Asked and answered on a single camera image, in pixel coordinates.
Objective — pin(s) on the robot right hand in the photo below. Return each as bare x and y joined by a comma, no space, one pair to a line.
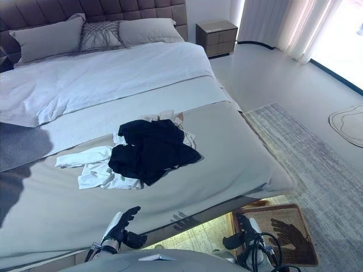
246,229

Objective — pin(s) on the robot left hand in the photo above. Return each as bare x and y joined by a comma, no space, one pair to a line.
119,226

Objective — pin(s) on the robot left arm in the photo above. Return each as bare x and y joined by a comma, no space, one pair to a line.
97,253

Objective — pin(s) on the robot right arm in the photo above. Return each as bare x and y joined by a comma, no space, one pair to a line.
263,259

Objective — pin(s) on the large bed with grey sheet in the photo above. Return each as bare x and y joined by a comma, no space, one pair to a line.
85,204

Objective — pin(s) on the woven wicker basket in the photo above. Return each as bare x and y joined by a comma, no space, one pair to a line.
295,232

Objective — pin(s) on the robot grey torso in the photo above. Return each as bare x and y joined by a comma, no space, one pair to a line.
158,260

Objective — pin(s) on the white garment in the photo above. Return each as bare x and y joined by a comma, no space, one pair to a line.
93,167

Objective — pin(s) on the black garment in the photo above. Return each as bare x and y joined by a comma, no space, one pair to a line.
154,150

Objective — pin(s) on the grey striped floor rug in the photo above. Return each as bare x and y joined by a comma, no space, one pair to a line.
312,170

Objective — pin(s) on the small beige round mat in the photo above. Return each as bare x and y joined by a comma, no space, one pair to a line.
347,124

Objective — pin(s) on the white duvet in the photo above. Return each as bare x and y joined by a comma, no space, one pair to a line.
99,73

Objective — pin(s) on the grey patterned cushion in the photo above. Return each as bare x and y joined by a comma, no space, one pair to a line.
99,35

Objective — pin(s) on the brown wooden nightstand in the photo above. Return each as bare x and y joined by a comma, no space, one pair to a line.
217,38

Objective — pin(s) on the plain grey pillow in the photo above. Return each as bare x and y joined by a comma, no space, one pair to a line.
45,39
147,31

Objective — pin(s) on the white sheer curtain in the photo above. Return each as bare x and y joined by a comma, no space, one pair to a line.
292,25

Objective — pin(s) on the brown tufted headboard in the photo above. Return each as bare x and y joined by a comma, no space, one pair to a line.
93,10

